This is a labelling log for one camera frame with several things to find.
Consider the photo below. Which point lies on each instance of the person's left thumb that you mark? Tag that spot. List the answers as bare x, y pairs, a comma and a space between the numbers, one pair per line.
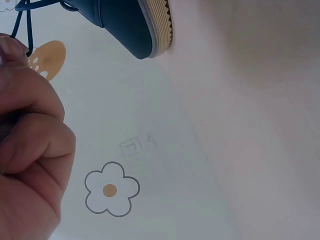
12, 51

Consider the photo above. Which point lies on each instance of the navy blue shoelace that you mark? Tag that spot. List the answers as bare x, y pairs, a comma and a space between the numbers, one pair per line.
29, 27

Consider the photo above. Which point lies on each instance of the person's left hand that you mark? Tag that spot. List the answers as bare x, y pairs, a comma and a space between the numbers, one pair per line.
30, 130

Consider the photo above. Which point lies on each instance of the navy shoe with tan sole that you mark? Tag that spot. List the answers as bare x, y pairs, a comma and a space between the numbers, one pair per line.
125, 25

